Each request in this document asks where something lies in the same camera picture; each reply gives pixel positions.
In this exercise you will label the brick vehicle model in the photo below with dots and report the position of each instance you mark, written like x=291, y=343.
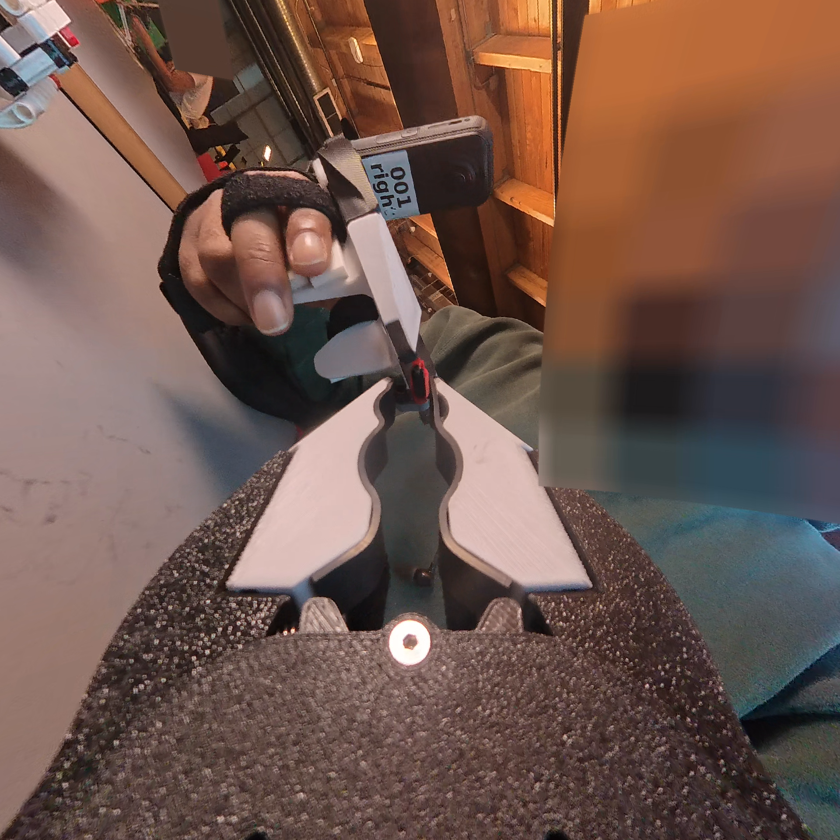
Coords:
x=33, y=59

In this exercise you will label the metal duct pipe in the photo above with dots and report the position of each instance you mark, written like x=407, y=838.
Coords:
x=298, y=59

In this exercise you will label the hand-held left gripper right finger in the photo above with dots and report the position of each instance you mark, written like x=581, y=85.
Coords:
x=512, y=518

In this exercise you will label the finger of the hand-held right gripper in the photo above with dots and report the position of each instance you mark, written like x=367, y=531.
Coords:
x=387, y=282

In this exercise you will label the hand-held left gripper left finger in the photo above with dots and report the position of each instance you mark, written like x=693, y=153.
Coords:
x=308, y=518

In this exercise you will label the small grey connector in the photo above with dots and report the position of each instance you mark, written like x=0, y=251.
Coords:
x=415, y=407

